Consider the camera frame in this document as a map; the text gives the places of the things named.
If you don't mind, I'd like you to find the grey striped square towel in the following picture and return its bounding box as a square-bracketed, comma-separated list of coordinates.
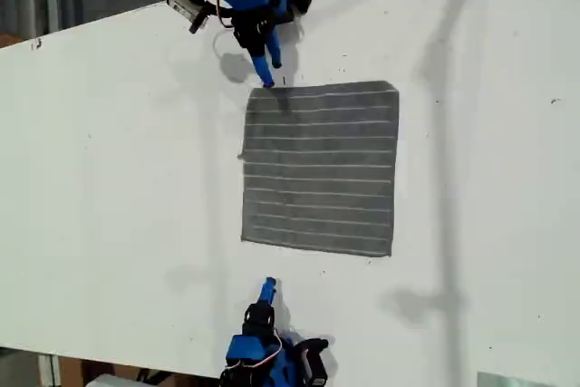
[237, 80, 401, 260]

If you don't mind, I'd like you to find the white container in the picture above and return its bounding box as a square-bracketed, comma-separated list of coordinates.
[82, 372, 149, 387]

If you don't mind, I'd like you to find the short black camera stalk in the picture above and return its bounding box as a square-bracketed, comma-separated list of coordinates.
[198, 0, 237, 21]
[285, 336, 331, 356]

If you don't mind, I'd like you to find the grey metal table leg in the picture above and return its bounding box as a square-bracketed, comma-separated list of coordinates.
[37, 353, 63, 387]

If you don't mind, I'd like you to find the black camera box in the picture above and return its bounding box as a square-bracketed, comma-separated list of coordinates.
[302, 348, 331, 387]
[166, 0, 210, 35]

